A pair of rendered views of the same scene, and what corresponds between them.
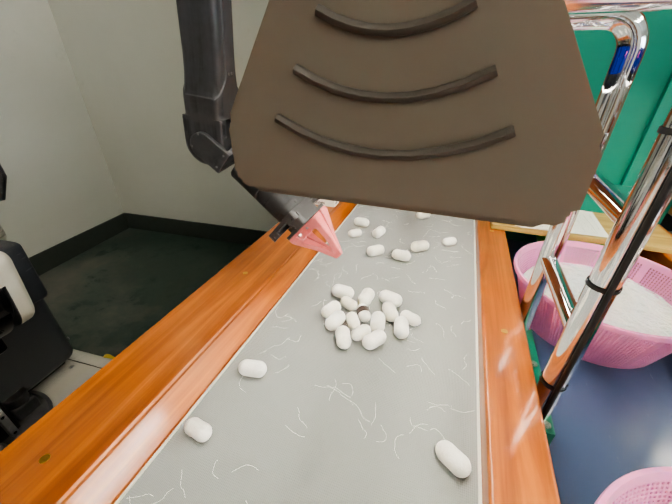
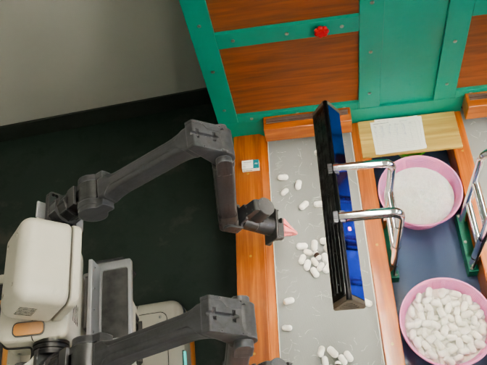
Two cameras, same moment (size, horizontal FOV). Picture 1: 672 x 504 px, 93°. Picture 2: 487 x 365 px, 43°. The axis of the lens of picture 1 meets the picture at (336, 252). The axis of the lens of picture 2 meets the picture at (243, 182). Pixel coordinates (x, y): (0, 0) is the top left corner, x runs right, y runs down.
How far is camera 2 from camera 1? 154 cm
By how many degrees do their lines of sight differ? 28
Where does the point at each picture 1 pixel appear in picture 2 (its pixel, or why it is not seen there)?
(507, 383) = (380, 270)
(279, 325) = (283, 276)
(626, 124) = (425, 75)
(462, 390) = (365, 276)
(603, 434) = (419, 265)
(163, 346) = not seen: hidden behind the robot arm
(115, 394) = not seen: hidden behind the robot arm
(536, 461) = (389, 294)
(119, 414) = (261, 334)
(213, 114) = (235, 219)
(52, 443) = not seen: hidden behind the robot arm
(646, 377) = (440, 229)
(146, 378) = (258, 321)
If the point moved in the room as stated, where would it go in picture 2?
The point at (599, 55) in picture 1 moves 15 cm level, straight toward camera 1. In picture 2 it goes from (399, 53) to (394, 90)
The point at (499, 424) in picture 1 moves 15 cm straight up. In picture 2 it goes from (378, 287) to (380, 267)
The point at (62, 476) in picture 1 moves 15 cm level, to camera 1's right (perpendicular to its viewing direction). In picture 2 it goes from (264, 354) to (310, 333)
